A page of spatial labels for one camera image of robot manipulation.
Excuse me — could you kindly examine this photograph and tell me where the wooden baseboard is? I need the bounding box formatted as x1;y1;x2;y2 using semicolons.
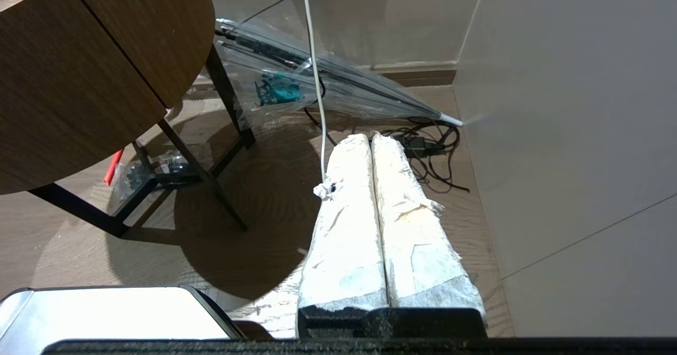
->
370;61;458;87

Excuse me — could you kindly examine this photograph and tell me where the teal item inside umbrella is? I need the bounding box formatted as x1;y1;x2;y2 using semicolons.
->
254;72;303;106

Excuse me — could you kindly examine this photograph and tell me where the black adapter with tangled cable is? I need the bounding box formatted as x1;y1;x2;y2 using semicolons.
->
304;106;470;193

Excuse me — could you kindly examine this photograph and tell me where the red stick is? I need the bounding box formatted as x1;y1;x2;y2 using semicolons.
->
104;149;125;186

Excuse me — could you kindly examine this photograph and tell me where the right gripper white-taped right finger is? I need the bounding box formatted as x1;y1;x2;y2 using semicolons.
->
372;131;487;314

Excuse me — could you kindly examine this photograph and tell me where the white power cable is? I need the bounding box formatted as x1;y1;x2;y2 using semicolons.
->
300;0;329;184

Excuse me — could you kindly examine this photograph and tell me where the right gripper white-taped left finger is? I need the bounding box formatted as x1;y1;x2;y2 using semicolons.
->
297;133;389;312

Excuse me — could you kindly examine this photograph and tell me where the clear plastic bag with parts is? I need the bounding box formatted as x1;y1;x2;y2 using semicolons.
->
113;154;203;202

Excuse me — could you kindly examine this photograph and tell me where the transparent folded umbrella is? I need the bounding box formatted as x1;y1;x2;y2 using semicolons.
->
214;18;464;128

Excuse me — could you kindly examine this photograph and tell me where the round wooden side table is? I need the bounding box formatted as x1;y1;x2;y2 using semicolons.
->
0;0;257;238

